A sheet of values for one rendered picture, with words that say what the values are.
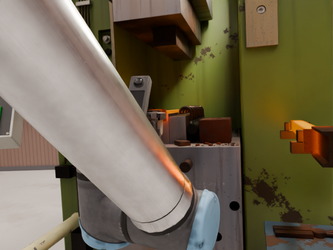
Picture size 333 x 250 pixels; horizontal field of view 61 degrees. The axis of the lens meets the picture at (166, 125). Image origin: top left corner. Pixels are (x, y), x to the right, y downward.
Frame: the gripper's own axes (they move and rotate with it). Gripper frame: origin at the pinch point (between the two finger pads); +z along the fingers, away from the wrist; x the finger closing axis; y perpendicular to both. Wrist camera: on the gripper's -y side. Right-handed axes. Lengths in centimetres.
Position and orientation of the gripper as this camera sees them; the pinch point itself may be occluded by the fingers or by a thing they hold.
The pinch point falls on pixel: (155, 114)
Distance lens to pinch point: 76.6
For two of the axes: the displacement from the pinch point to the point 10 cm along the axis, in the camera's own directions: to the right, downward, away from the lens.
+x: 9.7, -0.3, -2.5
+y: 0.5, 10.0, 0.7
